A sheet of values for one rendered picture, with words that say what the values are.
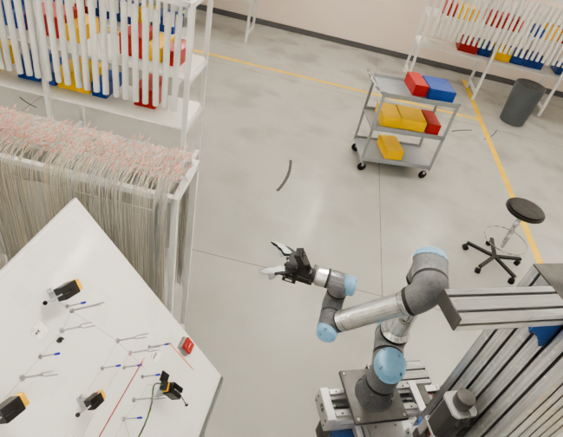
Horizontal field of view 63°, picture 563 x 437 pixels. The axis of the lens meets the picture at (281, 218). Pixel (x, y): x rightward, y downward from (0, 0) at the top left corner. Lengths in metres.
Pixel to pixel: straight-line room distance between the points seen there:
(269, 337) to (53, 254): 2.11
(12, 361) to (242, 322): 2.21
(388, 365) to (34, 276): 1.23
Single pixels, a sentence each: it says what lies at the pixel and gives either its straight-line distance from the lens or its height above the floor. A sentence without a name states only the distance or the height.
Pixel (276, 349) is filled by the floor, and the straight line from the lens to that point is 3.42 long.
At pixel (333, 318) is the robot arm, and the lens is 1.67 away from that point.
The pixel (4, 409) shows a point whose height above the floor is 1.56.
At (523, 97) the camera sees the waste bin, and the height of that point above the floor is 0.47.
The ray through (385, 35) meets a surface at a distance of 9.44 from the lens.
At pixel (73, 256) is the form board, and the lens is 1.71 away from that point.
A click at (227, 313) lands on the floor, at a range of 3.55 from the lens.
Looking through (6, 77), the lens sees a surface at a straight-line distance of 5.05.
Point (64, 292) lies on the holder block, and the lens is 1.55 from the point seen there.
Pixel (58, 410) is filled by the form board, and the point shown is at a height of 1.36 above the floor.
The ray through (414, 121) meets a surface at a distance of 5.36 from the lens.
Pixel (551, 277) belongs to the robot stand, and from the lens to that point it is 1.40.
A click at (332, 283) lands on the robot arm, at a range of 1.71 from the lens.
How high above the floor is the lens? 2.77
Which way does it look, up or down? 39 degrees down
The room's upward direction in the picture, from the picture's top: 14 degrees clockwise
